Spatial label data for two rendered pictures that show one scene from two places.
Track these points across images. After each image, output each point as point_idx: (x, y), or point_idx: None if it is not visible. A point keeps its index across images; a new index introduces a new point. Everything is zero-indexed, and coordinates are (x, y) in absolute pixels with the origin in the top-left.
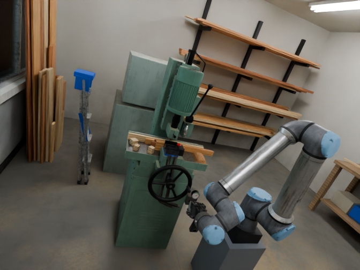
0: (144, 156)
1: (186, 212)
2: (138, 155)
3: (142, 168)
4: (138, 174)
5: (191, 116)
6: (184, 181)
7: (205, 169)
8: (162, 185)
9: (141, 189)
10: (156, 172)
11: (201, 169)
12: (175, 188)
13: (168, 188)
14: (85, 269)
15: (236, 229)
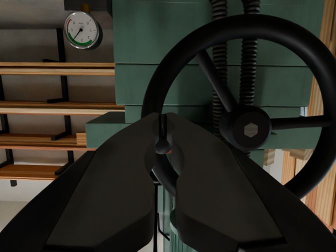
0: (287, 142)
1: (299, 201)
2: (305, 140)
3: (290, 99)
4: (300, 73)
5: (155, 188)
6: (140, 70)
7: (87, 131)
8: (253, 85)
9: (286, 10)
10: (319, 181)
11: (101, 128)
12: (162, 34)
13: (260, 118)
14: None
15: None
